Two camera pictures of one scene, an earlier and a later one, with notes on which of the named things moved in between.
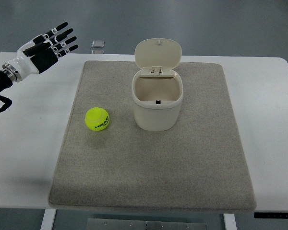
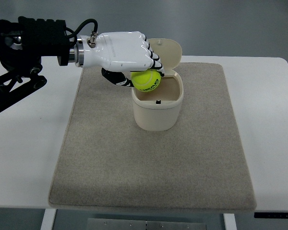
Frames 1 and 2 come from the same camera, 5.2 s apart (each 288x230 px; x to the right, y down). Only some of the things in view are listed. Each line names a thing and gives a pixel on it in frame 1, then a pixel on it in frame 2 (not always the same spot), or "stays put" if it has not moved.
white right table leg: x=230 y=222 stays put
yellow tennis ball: x=97 y=119 → x=147 y=81
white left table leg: x=48 y=219 stays put
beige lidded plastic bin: x=157 y=86 stays put
